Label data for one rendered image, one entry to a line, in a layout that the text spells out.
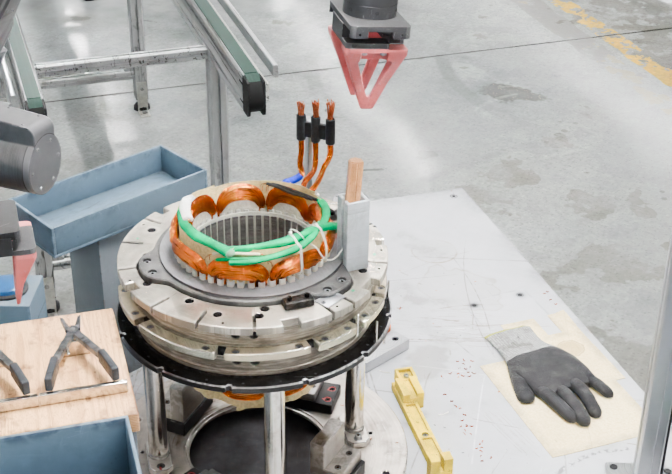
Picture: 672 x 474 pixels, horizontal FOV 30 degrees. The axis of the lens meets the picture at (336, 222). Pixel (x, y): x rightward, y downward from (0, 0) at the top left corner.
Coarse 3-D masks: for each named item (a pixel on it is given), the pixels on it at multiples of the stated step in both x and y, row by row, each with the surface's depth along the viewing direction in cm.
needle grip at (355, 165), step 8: (352, 160) 140; (360, 160) 140; (352, 168) 140; (360, 168) 140; (352, 176) 140; (360, 176) 140; (352, 184) 140; (360, 184) 141; (352, 192) 141; (360, 192) 141; (352, 200) 141
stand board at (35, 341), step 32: (32, 320) 141; (96, 320) 141; (32, 352) 136; (0, 384) 131; (32, 384) 131; (64, 384) 131; (128, 384) 131; (0, 416) 126; (32, 416) 126; (64, 416) 126; (96, 416) 126; (128, 416) 127
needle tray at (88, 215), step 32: (128, 160) 177; (160, 160) 181; (64, 192) 171; (96, 192) 175; (128, 192) 176; (160, 192) 169; (192, 192) 173; (32, 224) 162; (64, 224) 160; (96, 224) 164; (128, 224) 167; (96, 256) 168; (96, 288) 172; (128, 352) 178
